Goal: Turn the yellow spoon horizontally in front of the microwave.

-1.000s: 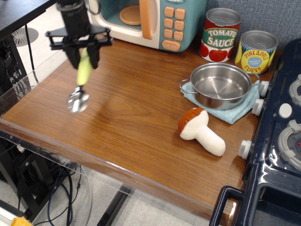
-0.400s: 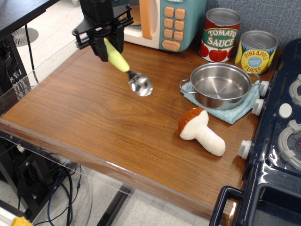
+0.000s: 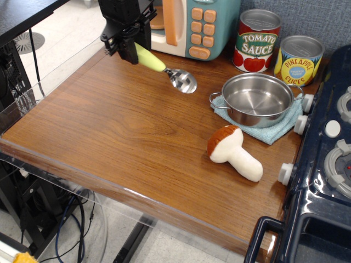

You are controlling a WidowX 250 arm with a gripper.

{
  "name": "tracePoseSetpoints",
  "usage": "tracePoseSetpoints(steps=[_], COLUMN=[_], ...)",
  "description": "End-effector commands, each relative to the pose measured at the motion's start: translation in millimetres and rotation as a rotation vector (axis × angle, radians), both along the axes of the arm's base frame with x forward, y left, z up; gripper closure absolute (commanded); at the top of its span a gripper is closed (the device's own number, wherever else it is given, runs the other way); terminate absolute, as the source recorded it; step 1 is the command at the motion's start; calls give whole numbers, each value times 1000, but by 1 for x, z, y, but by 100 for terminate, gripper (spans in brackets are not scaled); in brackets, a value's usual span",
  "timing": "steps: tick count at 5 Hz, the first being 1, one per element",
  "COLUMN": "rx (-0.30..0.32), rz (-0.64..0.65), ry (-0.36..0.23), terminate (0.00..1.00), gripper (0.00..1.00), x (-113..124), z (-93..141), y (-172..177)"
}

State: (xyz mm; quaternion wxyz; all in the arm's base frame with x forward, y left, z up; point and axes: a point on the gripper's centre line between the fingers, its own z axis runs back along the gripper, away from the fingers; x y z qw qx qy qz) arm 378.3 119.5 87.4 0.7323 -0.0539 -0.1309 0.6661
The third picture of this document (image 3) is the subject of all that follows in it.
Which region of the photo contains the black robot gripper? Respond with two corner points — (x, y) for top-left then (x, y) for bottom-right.
(98, 0), (156, 65)

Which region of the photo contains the yellow-green handled metal spoon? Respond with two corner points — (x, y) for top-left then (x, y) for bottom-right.
(135, 43), (197, 94)

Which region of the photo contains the orange microwave turntable plate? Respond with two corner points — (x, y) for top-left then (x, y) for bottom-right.
(150, 5), (165, 30)

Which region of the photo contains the toy microwave cream and teal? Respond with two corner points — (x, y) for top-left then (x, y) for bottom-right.
(151, 0), (241, 61)

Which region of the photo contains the round floor vent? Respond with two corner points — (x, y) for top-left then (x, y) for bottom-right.
(14, 32), (45, 55)

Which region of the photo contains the black desk left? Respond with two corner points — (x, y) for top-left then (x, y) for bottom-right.
(1, 0), (68, 47)

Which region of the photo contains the tomato sauce can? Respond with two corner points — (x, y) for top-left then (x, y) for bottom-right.
(233, 9), (282, 73)

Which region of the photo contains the small steel pot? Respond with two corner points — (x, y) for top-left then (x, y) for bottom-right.
(209, 73), (304, 128)

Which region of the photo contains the plush mushroom toy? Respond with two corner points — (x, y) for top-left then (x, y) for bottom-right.
(207, 125), (263, 182)

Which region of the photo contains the light blue cloth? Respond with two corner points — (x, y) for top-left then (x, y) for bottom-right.
(211, 95), (303, 145)

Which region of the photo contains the pineapple slices can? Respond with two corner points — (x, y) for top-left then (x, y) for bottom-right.
(274, 35), (325, 87)

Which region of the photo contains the white stove knob upper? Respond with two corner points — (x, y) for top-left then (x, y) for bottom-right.
(302, 94), (314, 113)

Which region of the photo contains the white stove knob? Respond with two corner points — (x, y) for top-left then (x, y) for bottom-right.
(302, 94), (314, 113)
(278, 163), (294, 186)
(293, 115), (308, 135)

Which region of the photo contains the white stove knob middle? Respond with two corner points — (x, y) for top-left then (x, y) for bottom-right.
(293, 115), (308, 135)

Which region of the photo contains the black table leg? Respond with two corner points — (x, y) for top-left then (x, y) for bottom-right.
(113, 215), (155, 263)

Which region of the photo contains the white stove knob lower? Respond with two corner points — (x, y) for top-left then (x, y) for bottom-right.
(278, 163), (294, 186)

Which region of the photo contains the dark blue toy stove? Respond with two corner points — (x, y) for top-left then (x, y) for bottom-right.
(245, 45), (350, 262)

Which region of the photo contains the black cable under table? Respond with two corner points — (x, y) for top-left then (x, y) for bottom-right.
(41, 191), (95, 263)

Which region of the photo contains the blue cable under table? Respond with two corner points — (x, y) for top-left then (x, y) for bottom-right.
(54, 196), (86, 263)

